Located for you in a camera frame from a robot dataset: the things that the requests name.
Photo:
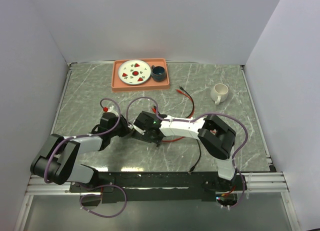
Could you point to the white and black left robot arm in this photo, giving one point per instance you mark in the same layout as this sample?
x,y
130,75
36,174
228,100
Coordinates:
x,y
56,160

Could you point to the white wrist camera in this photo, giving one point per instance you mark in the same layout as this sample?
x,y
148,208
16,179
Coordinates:
x,y
111,110
137,129

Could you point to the white strawberry pattern plate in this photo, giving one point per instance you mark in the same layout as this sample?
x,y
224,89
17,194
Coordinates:
x,y
134,72

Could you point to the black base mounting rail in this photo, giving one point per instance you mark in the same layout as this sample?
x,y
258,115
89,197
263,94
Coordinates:
x,y
159,186

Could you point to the white ceramic mug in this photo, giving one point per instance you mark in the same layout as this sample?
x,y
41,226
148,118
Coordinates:
x,y
219,93

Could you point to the dark blue mug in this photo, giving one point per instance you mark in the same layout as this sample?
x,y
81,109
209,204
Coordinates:
x,y
158,73

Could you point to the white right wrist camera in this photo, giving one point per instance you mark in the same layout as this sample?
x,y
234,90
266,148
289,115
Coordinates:
x,y
137,129

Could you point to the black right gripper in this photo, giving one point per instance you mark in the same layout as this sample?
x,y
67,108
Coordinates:
x,y
156,141

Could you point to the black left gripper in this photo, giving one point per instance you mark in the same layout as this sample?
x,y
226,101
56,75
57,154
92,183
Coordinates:
x,y
126,130

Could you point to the salmon pink tray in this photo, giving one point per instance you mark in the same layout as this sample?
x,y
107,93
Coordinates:
x,y
118,86

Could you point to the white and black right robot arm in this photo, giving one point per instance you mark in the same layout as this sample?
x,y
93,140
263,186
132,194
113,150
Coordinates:
x,y
215,135

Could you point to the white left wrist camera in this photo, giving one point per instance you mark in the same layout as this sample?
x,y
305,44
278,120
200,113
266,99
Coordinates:
x,y
111,110

